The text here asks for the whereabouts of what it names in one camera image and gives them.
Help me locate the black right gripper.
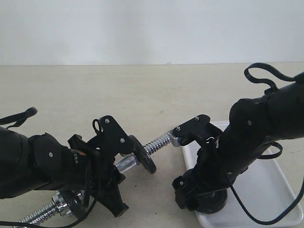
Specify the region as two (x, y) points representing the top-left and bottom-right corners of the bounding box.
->
(172, 147), (240, 211)

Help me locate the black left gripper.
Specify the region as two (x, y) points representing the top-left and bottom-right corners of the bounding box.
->
(68, 134), (129, 218)

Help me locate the chrome dumbbell bar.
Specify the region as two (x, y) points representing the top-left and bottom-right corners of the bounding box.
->
(19, 133), (171, 225)

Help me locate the chrome star collar nut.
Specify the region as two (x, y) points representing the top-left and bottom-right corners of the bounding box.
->
(52, 190), (83, 216)

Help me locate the black far-end weight plate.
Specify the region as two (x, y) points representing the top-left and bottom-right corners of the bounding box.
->
(129, 135), (157, 174)

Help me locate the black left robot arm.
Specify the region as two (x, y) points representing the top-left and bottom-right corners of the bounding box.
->
(0, 128), (129, 217)

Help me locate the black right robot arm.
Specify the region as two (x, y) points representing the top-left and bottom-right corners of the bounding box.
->
(172, 74), (304, 214)

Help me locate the white rectangular tray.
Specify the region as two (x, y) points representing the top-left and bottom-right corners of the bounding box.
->
(181, 120), (304, 227)

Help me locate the black left camera cable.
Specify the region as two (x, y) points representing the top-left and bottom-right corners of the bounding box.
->
(0, 152), (100, 225)

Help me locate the black camera cable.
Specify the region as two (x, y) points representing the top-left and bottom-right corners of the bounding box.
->
(0, 152), (100, 225)
(228, 140), (304, 225)

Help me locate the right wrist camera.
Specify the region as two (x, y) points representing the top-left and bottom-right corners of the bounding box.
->
(170, 114), (223, 147)

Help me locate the black right camera cable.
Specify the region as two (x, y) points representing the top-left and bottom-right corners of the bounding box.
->
(228, 140), (304, 225)

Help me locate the left arm ribbon cable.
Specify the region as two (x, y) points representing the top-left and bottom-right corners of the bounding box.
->
(0, 106), (38, 129)

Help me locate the arm ribbon cable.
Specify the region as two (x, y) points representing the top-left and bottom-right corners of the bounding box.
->
(0, 106), (38, 129)
(244, 62), (297, 90)

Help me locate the right arm ribbon cable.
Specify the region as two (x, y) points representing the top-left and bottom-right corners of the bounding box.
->
(244, 62), (297, 90)

